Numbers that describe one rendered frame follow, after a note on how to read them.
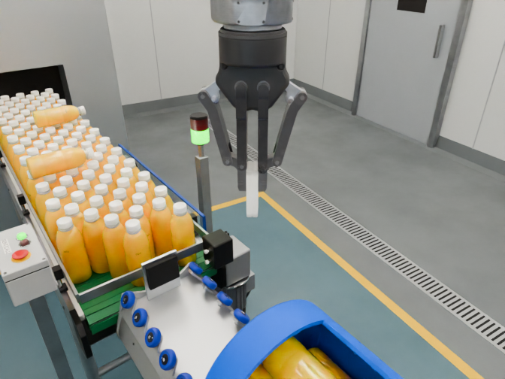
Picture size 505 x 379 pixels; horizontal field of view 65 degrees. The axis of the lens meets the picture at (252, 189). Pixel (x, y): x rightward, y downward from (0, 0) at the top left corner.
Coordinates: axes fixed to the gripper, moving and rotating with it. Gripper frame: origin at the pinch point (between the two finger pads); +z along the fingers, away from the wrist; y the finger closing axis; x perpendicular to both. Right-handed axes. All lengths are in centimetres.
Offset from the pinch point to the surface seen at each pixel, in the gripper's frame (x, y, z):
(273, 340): -4.6, 3.3, 23.6
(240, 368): -7.6, -1.5, 26.2
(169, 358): 11, -19, 49
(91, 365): 51, -64, 108
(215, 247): 47, -13, 46
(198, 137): 84, -22, 27
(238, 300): 61, -7, 81
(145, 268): 32, -29, 42
